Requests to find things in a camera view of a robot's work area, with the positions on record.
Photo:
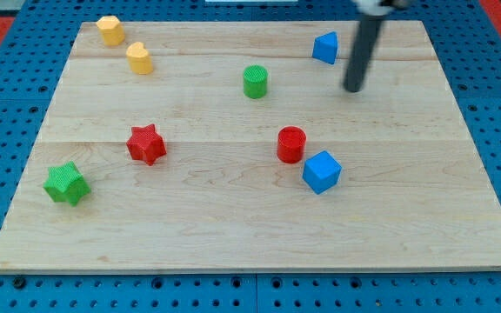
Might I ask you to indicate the green cylinder block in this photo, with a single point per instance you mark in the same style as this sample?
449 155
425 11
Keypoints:
255 81

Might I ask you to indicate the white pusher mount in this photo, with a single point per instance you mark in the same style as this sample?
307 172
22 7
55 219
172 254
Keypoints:
378 8

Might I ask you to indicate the wooden board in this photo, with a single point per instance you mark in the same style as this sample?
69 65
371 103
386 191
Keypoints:
413 195

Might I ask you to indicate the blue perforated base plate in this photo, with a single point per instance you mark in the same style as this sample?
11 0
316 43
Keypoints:
32 57

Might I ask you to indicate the green star block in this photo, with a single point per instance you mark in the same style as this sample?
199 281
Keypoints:
66 184

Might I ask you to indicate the yellow hexagon block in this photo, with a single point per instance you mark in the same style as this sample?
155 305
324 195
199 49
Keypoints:
111 30

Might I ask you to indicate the yellow heart block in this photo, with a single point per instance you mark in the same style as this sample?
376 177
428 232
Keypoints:
139 59

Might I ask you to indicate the blue cube block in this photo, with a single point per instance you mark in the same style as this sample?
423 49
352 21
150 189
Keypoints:
321 172

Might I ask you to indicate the red star block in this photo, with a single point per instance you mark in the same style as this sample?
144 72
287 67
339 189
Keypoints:
145 144

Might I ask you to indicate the blue triangle block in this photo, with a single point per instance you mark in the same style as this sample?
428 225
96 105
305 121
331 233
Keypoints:
325 48

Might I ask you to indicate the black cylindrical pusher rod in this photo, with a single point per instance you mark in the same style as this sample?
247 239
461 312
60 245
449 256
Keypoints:
361 52

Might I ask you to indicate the red cylinder block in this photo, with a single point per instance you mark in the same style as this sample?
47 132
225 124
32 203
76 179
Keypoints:
291 141

